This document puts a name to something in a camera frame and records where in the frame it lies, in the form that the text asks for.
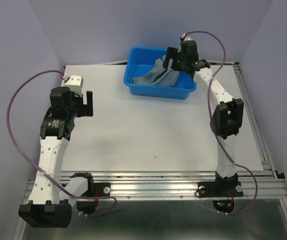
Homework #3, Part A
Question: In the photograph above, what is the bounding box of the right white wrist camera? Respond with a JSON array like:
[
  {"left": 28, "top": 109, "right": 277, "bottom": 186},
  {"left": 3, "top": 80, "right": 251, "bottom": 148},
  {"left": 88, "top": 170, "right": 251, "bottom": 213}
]
[{"left": 180, "top": 33, "right": 193, "bottom": 42}]

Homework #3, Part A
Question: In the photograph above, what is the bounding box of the light denim skirt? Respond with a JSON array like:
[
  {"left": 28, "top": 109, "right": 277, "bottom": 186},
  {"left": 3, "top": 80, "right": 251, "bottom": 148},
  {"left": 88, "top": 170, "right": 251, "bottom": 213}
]
[{"left": 131, "top": 55, "right": 180, "bottom": 87}]

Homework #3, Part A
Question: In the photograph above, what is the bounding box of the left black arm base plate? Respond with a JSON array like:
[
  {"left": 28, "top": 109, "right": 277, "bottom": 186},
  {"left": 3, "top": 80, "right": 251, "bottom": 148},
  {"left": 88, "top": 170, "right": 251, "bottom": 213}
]
[{"left": 81, "top": 182, "right": 111, "bottom": 197}]

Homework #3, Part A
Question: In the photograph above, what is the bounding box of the blue plastic bin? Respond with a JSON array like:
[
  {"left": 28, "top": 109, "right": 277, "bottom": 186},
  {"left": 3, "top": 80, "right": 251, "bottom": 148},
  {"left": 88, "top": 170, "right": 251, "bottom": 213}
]
[{"left": 123, "top": 46, "right": 197, "bottom": 100}]

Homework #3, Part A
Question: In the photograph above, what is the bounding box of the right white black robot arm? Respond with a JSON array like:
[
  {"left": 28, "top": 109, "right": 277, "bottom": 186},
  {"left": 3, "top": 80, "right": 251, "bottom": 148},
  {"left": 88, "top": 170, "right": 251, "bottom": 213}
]
[{"left": 162, "top": 40, "right": 244, "bottom": 198}]

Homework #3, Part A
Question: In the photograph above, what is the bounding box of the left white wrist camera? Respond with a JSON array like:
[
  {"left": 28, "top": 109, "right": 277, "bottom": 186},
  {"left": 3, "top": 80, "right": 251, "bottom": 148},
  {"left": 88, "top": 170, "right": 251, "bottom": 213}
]
[{"left": 62, "top": 74, "right": 84, "bottom": 96}]

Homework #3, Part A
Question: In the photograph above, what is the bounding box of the aluminium extrusion frame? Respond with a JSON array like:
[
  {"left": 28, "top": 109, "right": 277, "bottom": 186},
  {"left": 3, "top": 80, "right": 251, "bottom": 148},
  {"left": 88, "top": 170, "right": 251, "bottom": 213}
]
[{"left": 14, "top": 63, "right": 287, "bottom": 240}]

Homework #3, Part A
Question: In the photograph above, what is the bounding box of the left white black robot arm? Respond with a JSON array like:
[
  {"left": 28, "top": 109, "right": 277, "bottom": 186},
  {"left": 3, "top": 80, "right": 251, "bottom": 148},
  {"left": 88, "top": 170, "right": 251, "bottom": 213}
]
[{"left": 18, "top": 86, "right": 94, "bottom": 228}]

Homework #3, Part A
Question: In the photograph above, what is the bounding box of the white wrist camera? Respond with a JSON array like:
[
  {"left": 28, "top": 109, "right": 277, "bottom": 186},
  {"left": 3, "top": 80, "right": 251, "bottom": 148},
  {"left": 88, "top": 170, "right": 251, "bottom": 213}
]
[
  {"left": 180, "top": 33, "right": 193, "bottom": 42},
  {"left": 62, "top": 74, "right": 84, "bottom": 96}
]

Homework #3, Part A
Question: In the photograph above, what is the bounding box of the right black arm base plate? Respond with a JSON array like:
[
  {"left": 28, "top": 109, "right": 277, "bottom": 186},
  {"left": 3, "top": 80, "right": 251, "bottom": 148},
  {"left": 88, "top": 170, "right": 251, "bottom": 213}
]
[{"left": 194, "top": 181, "right": 244, "bottom": 199}]

